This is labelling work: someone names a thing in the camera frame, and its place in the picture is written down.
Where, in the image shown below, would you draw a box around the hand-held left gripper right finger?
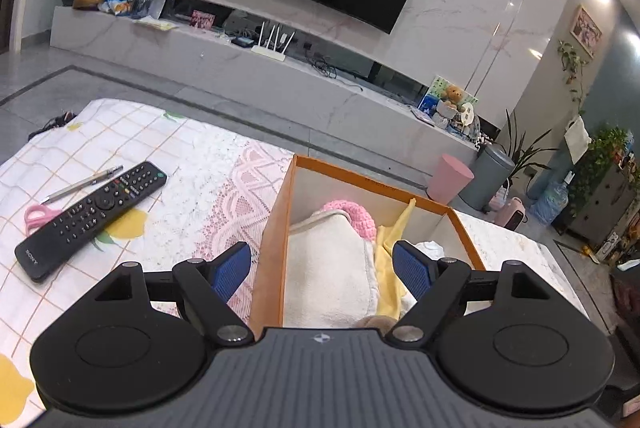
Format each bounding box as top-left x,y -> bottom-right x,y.
391,239 -> 552,345

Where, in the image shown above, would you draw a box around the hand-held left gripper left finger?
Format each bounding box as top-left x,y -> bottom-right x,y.
92,240 -> 254,345

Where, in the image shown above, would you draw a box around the orange-rimmed white box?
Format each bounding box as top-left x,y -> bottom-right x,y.
248,153 -> 487,341

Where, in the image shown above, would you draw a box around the yellow cloth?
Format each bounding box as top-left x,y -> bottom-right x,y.
375,198 -> 418,321

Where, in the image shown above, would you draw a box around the pink crochet item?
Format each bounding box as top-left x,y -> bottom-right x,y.
320,200 -> 378,241

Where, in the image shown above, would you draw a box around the white towel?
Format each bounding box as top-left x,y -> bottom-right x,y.
284,210 -> 381,329

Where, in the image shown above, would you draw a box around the pink trash bin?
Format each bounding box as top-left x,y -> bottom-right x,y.
426,153 -> 475,206

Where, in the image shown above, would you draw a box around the checked lace printed blanket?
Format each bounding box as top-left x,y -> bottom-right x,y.
0,98 -> 608,428

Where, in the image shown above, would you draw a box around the pink heater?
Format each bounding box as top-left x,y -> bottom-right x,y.
492,198 -> 530,231

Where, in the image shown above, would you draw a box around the grey trash bin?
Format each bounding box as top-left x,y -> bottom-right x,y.
457,143 -> 516,211

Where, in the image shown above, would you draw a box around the black remote control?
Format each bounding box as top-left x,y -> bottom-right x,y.
14,161 -> 167,284

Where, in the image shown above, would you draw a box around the blue water jug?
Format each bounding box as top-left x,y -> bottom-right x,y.
530,180 -> 571,226

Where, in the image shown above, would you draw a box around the long-leaf potted plant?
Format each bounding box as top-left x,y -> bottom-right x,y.
492,108 -> 558,189

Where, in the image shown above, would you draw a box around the blue box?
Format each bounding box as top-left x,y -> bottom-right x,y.
417,94 -> 441,119

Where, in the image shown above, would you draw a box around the white round ornament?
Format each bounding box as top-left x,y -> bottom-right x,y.
457,100 -> 478,129

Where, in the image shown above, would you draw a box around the silver pen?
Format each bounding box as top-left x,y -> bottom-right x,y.
46,165 -> 124,204

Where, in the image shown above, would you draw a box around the brown teddy bear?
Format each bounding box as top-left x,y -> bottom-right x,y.
440,84 -> 465,114

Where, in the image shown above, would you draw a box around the teddy bear toys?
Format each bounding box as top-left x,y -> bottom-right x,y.
427,75 -> 480,109

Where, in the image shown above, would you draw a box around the white marble television console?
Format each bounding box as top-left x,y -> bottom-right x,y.
50,0 -> 501,189

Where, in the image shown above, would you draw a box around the pink scissors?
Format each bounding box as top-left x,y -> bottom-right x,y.
24,204 -> 63,236

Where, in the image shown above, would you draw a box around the grey cabinet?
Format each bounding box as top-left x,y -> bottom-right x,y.
560,163 -> 640,244

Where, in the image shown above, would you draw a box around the white hanging paper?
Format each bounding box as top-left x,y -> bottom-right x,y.
564,115 -> 591,164

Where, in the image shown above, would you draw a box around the bushy green plant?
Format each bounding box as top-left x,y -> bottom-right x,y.
567,126 -> 631,209

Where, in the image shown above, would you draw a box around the white wifi router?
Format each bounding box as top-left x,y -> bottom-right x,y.
250,20 -> 296,56

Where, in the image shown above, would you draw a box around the dark slipper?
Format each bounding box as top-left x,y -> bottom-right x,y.
29,110 -> 77,140

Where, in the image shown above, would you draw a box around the yellow paper sheets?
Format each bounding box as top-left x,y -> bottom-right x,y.
134,17 -> 176,31

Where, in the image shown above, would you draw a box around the hanging vine plant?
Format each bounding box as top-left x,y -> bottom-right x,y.
556,39 -> 591,109

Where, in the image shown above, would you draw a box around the blue snack bag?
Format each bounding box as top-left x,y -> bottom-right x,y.
97,0 -> 133,16

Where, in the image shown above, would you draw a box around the tangle of black cables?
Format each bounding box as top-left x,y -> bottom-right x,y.
305,50 -> 363,84

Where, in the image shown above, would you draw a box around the framed wall picture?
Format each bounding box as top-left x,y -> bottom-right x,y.
570,5 -> 603,59

